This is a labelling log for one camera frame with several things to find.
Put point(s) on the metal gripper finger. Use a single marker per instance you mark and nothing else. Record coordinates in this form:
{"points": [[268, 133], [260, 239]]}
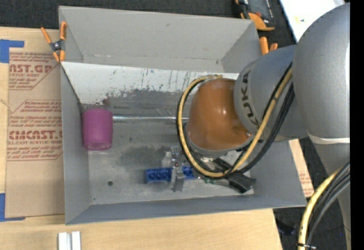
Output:
{"points": [[170, 159], [178, 182]]}

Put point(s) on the blue toy brick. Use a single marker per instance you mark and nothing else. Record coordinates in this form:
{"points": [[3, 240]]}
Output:
{"points": [[157, 175]]}

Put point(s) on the grey metal bin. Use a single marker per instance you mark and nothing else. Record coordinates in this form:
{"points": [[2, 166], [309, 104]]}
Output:
{"points": [[136, 135]]}

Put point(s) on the pink plastic cup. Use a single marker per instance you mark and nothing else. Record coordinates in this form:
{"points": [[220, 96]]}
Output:
{"points": [[96, 129]]}

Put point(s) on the brown cardboard board red print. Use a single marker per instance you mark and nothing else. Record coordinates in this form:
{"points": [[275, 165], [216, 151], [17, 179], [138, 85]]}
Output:
{"points": [[34, 186]]}

